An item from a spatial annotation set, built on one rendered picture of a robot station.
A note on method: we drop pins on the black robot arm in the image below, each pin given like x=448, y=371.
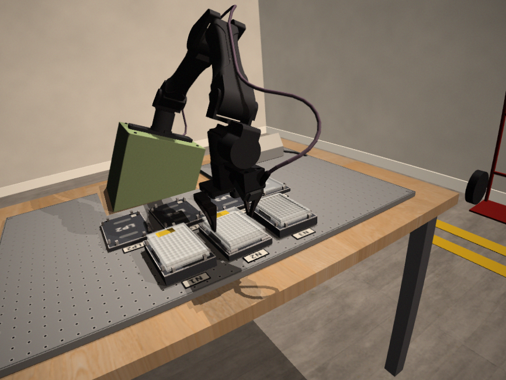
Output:
x=237, y=143

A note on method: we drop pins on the white control panel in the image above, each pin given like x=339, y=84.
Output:
x=272, y=147

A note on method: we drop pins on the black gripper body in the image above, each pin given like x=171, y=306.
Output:
x=209, y=191

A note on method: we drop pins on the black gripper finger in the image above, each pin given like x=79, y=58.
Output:
x=250, y=211
x=210, y=211

